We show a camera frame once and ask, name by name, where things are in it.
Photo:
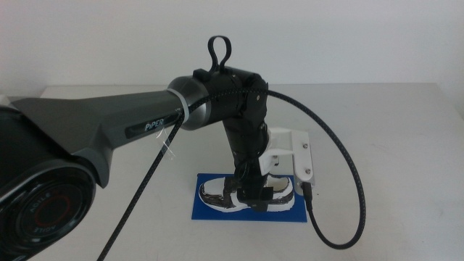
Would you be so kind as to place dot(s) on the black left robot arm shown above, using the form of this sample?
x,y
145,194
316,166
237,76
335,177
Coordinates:
x,y
90,123

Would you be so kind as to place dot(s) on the blue rectangular mat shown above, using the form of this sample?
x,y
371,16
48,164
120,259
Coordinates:
x,y
250,216

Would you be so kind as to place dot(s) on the white shoe with black stripes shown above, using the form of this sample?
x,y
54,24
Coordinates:
x,y
214,190

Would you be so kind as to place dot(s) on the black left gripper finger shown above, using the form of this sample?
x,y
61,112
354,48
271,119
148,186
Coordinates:
x,y
257,197

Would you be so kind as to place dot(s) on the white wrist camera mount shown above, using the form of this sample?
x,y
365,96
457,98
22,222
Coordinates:
x,y
301,152

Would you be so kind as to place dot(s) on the white zip tie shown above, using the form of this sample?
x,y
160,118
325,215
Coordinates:
x,y
183,105

